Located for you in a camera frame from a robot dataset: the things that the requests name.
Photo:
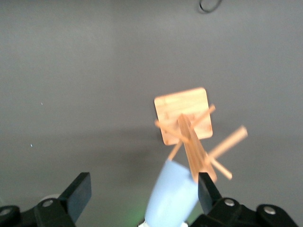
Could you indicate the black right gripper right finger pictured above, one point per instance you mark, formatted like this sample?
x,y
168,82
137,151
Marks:
x,y
208,194

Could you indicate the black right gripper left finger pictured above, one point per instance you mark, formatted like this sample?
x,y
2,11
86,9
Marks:
x,y
75,196

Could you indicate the light blue plastic cup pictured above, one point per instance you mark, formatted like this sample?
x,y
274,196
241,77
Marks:
x,y
170,196

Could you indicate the wooden mug tree rack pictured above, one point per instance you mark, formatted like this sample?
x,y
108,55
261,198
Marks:
x,y
187,106

